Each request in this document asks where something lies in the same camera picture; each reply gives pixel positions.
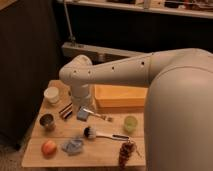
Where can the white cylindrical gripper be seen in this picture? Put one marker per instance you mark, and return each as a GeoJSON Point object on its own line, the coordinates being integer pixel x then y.
{"type": "Point", "coordinates": [81, 95]}

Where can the blue sponge block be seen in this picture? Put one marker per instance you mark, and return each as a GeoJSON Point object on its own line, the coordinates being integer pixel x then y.
{"type": "Point", "coordinates": [82, 115]}

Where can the dark striped chocolate bar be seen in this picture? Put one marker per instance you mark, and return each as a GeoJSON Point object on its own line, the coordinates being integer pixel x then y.
{"type": "Point", "coordinates": [66, 111]}

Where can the brown pine cone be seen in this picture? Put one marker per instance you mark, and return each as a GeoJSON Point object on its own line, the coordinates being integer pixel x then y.
{"type": "Point", "coordinates": [125, 153]}

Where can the blue grey towel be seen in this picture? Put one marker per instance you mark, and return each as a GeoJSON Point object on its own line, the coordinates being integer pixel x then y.
{"type": "Point", "coordinates": [73, 146]}

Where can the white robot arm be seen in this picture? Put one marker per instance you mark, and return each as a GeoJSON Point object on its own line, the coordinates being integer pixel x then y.
{"type": "Point", "coordinates": [178, 113]}

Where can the green plastic cup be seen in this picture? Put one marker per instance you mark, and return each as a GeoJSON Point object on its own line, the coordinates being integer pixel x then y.
{"type": "Point", "coordinates": [130, 124]}

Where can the metal pole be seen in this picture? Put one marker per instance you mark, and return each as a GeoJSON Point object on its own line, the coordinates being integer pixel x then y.
{"type": "Point", "coordinates": [72, 37]}

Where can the small paint brush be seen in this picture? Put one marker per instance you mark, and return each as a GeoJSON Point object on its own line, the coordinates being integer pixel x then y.
{"type": "Point", "coordinates": [103, 117]}

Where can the white handled dish brush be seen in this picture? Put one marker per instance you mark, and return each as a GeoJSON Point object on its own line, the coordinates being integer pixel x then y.
{"type": "Point", "coordinates": [92, 133]}

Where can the grey metal rail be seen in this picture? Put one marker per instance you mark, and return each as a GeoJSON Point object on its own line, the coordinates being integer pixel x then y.
{"type": "Point", "coordinates": [96, 53]}

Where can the white paper cup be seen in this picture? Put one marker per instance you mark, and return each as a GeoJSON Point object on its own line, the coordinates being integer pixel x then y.
{"type": "Point", "coordinates": [51, 94]}

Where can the yellow plastic tray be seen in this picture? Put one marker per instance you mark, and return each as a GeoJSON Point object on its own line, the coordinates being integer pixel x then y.
{"type": "Point", "coordinates": [107, 96]}

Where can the wooden shelf board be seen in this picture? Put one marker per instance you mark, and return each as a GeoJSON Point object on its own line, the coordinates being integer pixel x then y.
{"type": "Point", "coordinates": [150, 6]}

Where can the red orange apple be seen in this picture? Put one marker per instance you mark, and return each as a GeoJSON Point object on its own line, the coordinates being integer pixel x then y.
{"type": "Point", "coordinates": [48, 148]}

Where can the metal cup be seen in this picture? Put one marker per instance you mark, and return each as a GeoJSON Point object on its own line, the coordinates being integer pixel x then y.
{"type": "Point", "coordinates": [47, 122]}

